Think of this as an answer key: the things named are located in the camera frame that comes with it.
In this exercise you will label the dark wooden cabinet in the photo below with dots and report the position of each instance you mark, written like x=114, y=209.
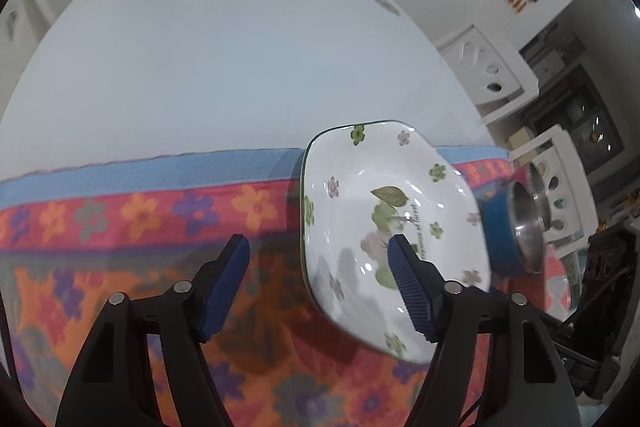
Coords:
x=595, y=127

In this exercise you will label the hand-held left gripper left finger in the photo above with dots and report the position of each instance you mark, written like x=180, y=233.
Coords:
x=227, y=287

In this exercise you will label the white floral square plate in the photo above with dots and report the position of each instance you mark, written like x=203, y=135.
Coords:
x=360, y=187

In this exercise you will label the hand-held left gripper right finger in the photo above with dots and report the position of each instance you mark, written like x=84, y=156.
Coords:
x=407, y=282

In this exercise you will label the blue steel-lined bowl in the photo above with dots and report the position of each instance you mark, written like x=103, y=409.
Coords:
x=500, y=237

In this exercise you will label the floral orange tablecloth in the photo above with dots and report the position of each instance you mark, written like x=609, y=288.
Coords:
x=125, y=217

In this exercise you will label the white plastic chair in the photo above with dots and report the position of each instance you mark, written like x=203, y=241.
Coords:
x=565, y=187
x=480, y=72

